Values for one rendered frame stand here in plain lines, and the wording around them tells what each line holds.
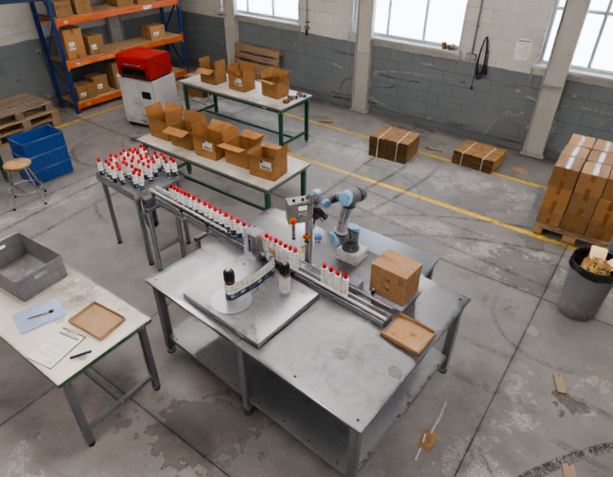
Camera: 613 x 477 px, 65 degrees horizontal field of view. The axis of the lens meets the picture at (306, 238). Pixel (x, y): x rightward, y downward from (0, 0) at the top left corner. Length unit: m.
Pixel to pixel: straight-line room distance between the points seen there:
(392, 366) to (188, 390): 1.80
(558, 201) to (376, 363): 3.67
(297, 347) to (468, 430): 1.57
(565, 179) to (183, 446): 4.80
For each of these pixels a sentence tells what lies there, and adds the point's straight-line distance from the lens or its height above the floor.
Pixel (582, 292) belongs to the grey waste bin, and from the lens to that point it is 5.24.
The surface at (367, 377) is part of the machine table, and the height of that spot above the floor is 0.83.
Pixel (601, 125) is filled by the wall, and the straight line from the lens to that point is 8.38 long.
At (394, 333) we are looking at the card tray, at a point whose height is 0.83.
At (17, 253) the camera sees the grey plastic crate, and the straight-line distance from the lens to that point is 4.85.
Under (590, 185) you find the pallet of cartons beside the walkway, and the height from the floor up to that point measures 0.76.
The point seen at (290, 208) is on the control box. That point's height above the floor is 1.44.
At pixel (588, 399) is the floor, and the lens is 4.81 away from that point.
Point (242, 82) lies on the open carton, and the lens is 8.06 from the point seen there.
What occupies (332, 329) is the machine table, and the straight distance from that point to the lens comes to 3.54.
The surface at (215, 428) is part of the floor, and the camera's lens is 4.09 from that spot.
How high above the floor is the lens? 3.38
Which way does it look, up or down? 35 degrees down
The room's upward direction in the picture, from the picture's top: 1 degrees clockwise
